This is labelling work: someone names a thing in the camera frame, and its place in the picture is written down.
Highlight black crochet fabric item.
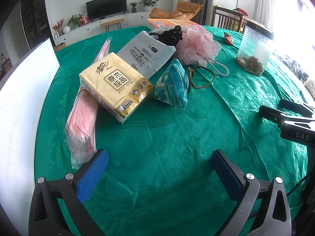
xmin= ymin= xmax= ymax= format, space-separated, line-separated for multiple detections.
xmin=149 ymin=26 xmax=183 ymax=46

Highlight cardboard box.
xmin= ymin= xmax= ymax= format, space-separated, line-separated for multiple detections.
xmin=53 ymin=42 xmax=66 ymax=52

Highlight green plant red flowers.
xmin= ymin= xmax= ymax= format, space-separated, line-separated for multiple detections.
xmin=67 ymin=14 xmax=89 ymax=29

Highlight red snack packet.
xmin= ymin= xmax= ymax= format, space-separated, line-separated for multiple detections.
xmin=224 ymin=32 xmax=234 ymax=46

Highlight white tv cabinet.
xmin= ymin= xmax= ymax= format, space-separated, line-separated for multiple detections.
xmin=54 ymin=12 xmax=150 ymax=46

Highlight large green potted plant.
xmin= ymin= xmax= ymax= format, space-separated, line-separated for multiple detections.
xmin=139 ymin=0 xmax=159 ymax=12

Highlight black television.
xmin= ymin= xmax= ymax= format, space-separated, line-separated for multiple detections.
xmin=86 ymin=0 xmax=127 ymax=20

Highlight orange lounge chair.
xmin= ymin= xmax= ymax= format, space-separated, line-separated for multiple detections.
xmin=149 ymin=1 xmax=203 ymax=20

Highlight pink face mask pack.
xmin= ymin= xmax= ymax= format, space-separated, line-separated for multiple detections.
xmin=64 ymin=35 xmax=114 ymax=170

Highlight green satin tablecloth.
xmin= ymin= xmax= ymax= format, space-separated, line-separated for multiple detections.
xmin=33 ymin=25 xmax=315 ymax=236

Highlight pink mesh bath pouf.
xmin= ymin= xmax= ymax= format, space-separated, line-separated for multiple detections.
xmin=175 ymin=25 xmax=229 ymax=77

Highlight wooden dining chair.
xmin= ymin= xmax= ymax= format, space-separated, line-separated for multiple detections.
xmin=211 ymin=6 xmax=246 ymax=33

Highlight wooden bench stool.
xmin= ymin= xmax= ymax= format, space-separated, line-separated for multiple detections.
xmin=100 ymin=19 xmax=125 ymax=32

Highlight grey wipes pack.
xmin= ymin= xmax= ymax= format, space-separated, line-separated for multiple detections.
xmin=117 ymin=31 xmax=176 ymax=79

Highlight blue patterned triangular pouch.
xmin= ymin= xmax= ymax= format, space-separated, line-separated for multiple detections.
xmin=152 ymin=58 xmax=188 ymax=109

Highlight red flowers white vase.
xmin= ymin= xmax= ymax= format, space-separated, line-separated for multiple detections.
xmin=52 ymin=18 xmax=70 ymax=36

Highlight small potted plant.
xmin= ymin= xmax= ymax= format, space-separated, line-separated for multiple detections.
xmin=130 ymin=2 xmax=137 ymax=13

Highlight white storage box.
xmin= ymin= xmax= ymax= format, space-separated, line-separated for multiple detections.
xmin=1 ymin=39 xmax=60 ymax=235

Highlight clear jar black lid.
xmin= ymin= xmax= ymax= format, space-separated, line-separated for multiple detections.
xmin=236 ymin=21 xmax=274 ymax=76

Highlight yellow tissue pack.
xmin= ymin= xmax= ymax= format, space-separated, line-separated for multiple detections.
xmin=79 ymin=52 xmax=153 ymax=124

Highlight orange book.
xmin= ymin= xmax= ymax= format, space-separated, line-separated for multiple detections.
xmin=146 ymin=19 xmax=197 ymax=30

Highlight dark wooden bookshelf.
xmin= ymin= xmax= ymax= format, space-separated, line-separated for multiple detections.
xmin=20 ymin=0 xmax=55 ymax=50

